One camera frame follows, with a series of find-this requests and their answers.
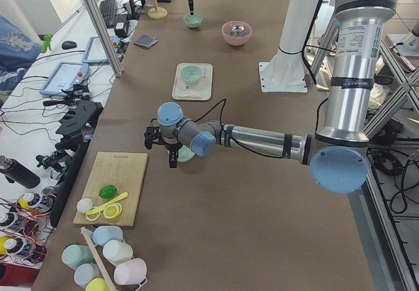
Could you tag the cream rabbit serving tray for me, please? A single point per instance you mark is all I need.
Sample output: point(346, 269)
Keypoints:
point(201, 91)

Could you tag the black water bottle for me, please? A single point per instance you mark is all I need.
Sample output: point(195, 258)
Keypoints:
point(14, 171)

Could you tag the white plastic cup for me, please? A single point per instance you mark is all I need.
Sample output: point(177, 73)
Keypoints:
point(117, 252)

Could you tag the black keyboard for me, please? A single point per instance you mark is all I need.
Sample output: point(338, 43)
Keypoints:
point(108, 10)

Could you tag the green lime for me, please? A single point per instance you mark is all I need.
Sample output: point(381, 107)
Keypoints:
point(108, 191)

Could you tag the bamboo cutting board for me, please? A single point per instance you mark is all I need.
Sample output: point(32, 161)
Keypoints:
point(112, 174)

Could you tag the green bowl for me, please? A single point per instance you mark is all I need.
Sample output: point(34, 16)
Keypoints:
point(185, 154)
point(192, 21)
point(191, 74)

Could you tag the grey folded cloth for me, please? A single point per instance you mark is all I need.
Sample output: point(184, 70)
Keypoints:
point(145, 41)

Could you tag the yellow plastic cup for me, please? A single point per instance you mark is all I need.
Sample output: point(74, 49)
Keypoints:
point(97, 284)

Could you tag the blue plastic cup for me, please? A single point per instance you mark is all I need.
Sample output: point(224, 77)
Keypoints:
point(104, 234)

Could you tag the teach pendant tablet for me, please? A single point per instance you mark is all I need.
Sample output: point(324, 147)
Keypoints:
point(64, 77)
point(94, 53)

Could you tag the grey plastic cup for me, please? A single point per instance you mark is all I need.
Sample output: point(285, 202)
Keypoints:
point(86, 273)

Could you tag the white garlic bulb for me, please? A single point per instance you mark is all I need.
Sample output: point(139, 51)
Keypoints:
point(84, 205)

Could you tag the wooden cup rack rod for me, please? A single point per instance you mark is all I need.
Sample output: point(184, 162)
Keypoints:
point(91, 246)

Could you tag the pink bowl with ice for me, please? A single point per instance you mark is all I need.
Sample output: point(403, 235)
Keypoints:
point(235, 41)

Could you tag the pink plastic cup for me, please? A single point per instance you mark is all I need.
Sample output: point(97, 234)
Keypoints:
point(133, 271)

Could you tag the green plastic cup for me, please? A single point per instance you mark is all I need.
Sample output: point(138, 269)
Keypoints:
point(75, 255)

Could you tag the black computer mouse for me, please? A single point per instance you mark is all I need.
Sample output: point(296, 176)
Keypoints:
point(66, 45)

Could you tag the wooden cup tree stand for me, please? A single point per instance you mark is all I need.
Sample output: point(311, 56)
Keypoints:
point(154, 11)

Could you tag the aluminium frame post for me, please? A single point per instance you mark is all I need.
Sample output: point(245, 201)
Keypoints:
point(103, 35)

